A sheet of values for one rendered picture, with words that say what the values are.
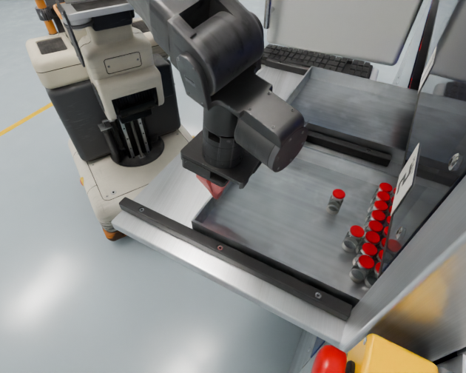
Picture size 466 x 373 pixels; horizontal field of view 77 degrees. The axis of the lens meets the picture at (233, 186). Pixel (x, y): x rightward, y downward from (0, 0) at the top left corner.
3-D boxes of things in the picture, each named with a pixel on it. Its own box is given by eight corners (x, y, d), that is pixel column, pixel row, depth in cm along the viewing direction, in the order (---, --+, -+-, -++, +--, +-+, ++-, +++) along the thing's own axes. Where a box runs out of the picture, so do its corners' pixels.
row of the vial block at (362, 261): (383, 201, 53) (393, 184, 50) (362, 286, 43) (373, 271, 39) (370, 197, 54) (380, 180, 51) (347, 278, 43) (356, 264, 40)
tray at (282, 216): (427, 201, 54) (437, 189, 51) (410, 337, 38) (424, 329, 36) (259, 144, 64) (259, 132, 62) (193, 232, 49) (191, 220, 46)
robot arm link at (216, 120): (231, 61, 35) (193, 76, 32) (274, 88, 32) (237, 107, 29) (225, 109, 40) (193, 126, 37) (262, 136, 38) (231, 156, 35)
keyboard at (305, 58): (372, 68, 104) (374, 61, 102) (366, 86, 96) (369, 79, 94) (266, 47, 115) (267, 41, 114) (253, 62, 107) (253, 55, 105)
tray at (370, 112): (439, 109, 74) (446, 96, 71) (430, 174, 58) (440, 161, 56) (308, 77, 84) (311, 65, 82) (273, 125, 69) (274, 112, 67)
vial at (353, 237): (356, 243, 47) (366, 228, 44) (353, 254, 46) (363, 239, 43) (343, 238, 48) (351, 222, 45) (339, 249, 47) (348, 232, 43)
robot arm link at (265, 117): (239, 3, 29) (171, 49, 27) (336, 52, 24) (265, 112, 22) (245, 93, 39) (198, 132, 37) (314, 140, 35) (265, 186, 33)
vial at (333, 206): (339, 208, 52) (347, 192, 49) (336, 217, 51) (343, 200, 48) (328, 203, 53) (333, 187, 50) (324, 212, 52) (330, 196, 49)
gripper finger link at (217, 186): (219, 217, 46) (224, 178, 39) (182, 197, 48) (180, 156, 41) (240, 189, 50) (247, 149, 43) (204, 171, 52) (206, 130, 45)
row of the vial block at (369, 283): (396, 206, 53) (407, 189, 49) (378, 293, 42) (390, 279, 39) (383, 201, 53) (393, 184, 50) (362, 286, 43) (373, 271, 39)
